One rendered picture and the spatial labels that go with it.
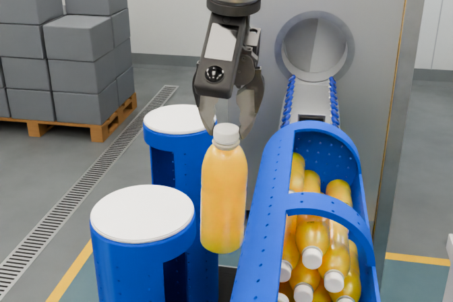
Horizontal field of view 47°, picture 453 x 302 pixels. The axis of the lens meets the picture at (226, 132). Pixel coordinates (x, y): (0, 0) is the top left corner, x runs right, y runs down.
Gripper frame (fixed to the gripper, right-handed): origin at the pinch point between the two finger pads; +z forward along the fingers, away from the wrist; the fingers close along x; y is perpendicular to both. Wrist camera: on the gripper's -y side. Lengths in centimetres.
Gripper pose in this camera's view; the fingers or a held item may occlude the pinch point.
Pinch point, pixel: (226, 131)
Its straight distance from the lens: 77.9
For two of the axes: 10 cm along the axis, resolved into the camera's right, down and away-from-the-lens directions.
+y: 1.5, -5.6, 8.2
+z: -0.3, 8.2, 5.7
